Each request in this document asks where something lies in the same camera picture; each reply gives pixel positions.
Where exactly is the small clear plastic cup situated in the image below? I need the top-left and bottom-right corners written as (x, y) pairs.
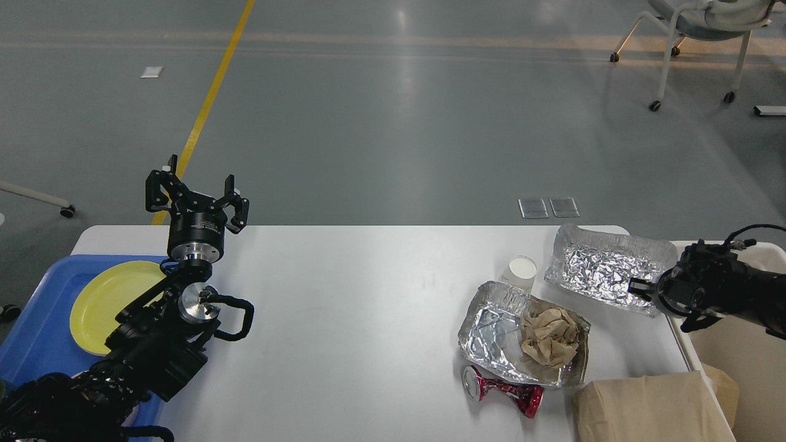
top-left (498, 255), bottom-right (538, 294)

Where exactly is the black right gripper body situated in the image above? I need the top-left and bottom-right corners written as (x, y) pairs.
top-left (653, 273), bottom-right (691, 317)

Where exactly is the beige plastic bin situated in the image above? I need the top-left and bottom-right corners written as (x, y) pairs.
top-left (675, 239), bottom-right (784, 441)

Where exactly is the blue plastic tray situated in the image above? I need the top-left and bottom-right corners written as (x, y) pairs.
top-left (1, 255), bottom-right (165, 390)

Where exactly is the crumpled silver foil wrapper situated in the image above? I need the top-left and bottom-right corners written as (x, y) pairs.
top-left (457, 281), bottom-right (591, 389)

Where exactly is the clear plastic bottle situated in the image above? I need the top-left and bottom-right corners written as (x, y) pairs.
top-left (543, 224), bottom-right (677, 318)

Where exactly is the floor outlet plate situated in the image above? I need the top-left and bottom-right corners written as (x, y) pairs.
top-left (548, 198), bottom-right (580, 218)
top-left (518, 198), bottom-right (550, 219)

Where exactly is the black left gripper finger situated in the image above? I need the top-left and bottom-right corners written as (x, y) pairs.
top-left (212, 174), bottom-right (250, 235)
top-left (145, 154), bottom-right (197, 214)

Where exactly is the crumpled brown paper ball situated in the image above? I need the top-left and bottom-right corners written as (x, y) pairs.
top-left (520, 307), bottom-right (578, 368)

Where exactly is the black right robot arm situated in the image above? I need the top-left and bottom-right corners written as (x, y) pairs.
top-left (627, 223), bottom-right (785, 339)

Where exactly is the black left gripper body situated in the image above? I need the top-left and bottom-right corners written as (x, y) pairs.
top-left (166, 212), bottom-right (227, 263)

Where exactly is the crushed red can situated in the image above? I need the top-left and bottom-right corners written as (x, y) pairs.
top-left (461, 365), bottom-right (545, 419)

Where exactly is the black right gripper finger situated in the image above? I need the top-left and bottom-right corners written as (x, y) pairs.
top-left (627, 277), bottom-right (658, 303)

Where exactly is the brown paper bag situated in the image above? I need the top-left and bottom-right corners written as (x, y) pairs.
top-left (572, 364), bottom-right (741, 441)

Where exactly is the yellow plastic plate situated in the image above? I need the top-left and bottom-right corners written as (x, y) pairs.
top-left (68, 260), bottom-right (165, 356)

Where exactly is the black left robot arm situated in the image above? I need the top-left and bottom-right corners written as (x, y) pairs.
top-left (2, 155), bottom-right (255, 441)

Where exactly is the white office chair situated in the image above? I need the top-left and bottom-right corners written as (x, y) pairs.
top-left (609, 1), bottom-right (776, 112)

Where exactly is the white caster leg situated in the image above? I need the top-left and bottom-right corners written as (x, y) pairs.
top-left (1, 180), bottom-right (76, 219)

